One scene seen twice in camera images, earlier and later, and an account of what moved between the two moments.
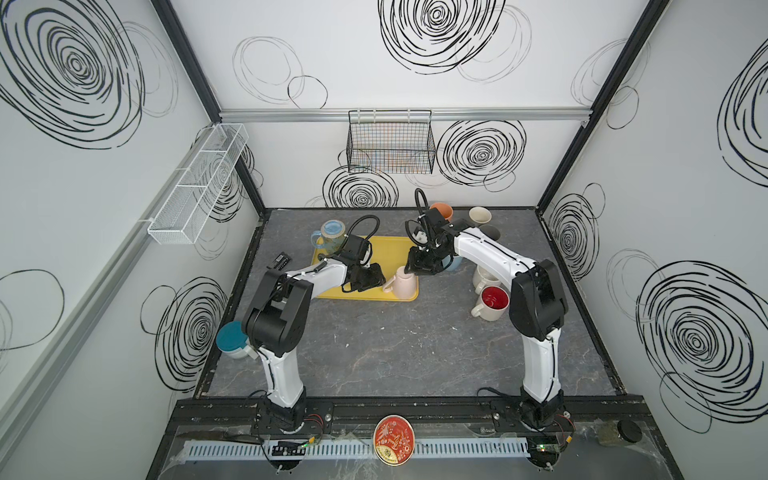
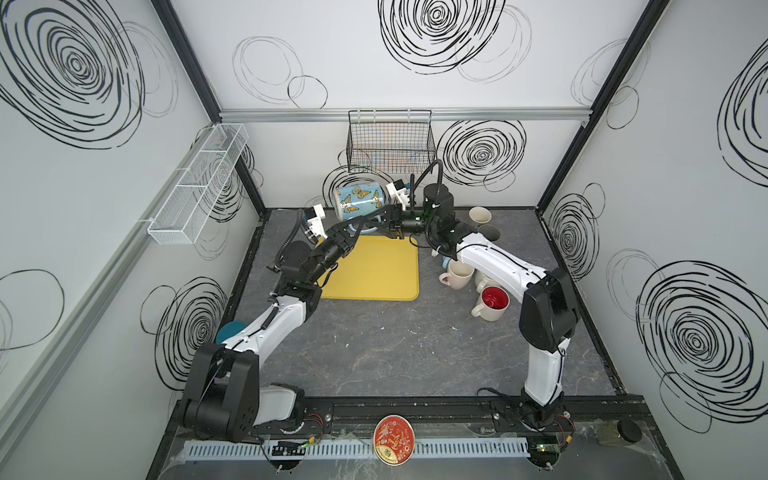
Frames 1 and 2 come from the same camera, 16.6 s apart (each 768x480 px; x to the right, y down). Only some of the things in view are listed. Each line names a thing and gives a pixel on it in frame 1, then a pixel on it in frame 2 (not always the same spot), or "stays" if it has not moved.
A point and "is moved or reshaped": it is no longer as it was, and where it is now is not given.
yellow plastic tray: [389, 253] stays
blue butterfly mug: [330, 237] is moved or reshaped
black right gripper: [421, 258] to [396, 223]
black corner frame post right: [648, 19] stays
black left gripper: [366, 279] to [346, 237]
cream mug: [494, 302] stays
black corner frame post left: [196, 69] stays
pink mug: [403, 284] to [459, 274]
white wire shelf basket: [185, 211] stays
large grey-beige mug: [491, 231] stays
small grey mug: [480, 214] stays
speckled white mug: [483, 278] stays
